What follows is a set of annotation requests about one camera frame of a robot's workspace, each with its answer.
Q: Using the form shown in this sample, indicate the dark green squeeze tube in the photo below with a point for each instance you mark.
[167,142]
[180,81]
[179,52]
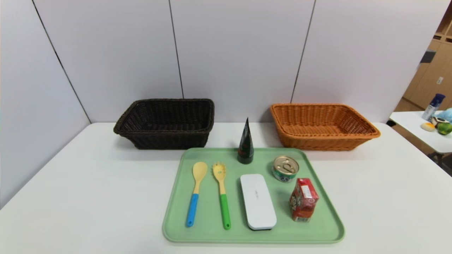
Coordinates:
[245,148]

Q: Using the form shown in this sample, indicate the tin can with gold lid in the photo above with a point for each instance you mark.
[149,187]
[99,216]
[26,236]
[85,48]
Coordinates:
[286,165]

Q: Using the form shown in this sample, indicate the white rectangular case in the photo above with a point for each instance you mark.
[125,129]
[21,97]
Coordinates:
[257,201]

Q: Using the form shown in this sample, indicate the red drink carton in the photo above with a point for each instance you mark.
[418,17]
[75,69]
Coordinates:
[302,203]

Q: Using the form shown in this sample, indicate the dark brown wicker basket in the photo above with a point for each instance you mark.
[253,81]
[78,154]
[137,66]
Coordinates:
[162,141]

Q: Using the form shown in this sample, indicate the orange wicker basket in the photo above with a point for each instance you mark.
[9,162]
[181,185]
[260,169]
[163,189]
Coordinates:
[317,143]

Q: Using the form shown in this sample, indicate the light green plastic tray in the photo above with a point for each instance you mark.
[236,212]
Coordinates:
[208,233]

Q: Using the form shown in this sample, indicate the white side table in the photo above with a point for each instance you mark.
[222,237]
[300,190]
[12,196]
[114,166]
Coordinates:
[413,123]

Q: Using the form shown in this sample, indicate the pale yellow toy egg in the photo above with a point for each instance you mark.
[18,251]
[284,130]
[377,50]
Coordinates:
[428,127]

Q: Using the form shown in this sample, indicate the blue capped spray bottle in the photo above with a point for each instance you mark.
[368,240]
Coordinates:
[432,107]

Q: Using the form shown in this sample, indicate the light wooden cabinet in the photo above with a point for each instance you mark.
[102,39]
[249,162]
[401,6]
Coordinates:
[430,88]

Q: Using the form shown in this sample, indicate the green toy fruit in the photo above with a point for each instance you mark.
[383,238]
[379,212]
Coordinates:
[445,128]

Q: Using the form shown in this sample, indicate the light blue plush toy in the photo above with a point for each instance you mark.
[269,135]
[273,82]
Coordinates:
[447,114]

